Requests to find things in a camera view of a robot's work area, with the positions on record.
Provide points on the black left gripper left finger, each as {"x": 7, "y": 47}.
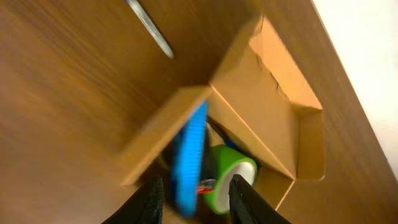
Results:
{"x": 145, "y": 206}

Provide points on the brown cardboard box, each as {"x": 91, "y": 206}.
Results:
{"x": 260, "y": 98}

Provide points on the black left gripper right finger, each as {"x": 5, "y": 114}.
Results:
{"x": 246, "y": 206}

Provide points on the blue plastic case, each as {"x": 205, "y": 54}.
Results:
{"x": 186, "y": 165}

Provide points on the orange black stapler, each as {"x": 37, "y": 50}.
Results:
{"x": 206, "y": 186}

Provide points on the black silver marker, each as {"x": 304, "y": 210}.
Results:
{"x": 151, "y": 27}

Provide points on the green tape roll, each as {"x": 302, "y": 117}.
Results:
{"x": 228, "y": 163}

